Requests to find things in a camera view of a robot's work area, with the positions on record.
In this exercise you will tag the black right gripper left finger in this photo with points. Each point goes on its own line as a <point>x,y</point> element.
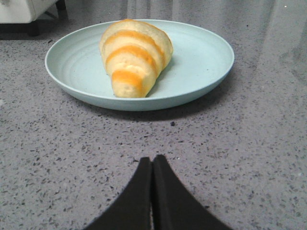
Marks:
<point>131,210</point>

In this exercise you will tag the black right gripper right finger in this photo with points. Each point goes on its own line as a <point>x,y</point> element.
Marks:
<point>174,208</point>

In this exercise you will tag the croissant bread roll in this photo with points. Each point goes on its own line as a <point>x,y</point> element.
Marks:
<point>134,53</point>

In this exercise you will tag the white toaster oven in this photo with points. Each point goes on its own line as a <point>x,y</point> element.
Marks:
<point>27,12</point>

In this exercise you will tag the light green plate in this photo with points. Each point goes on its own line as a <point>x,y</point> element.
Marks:
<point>201,59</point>

